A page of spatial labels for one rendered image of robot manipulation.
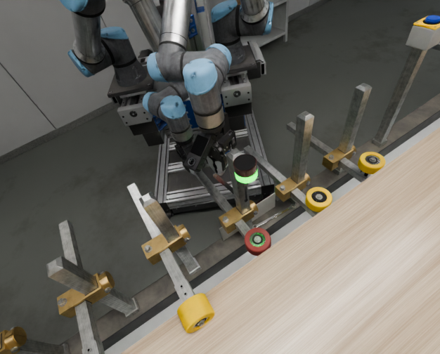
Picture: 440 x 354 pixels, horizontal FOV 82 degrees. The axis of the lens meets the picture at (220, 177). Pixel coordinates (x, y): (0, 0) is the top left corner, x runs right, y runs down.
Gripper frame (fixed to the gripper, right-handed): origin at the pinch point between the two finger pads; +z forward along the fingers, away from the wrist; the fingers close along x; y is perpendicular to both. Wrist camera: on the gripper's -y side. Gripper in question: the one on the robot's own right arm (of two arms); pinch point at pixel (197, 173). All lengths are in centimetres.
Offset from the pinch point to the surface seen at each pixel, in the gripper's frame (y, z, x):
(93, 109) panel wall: 233, 73, 34
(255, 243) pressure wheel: -42.3, -7.7, 1.2
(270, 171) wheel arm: -18.3, -0.1, -24.2
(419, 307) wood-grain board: -78, -7, -20
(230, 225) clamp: -30.8, -4.1, 3.1
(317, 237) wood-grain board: -51, -7, -14
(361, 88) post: -29, -29, -53
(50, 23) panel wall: 234, -16, 24
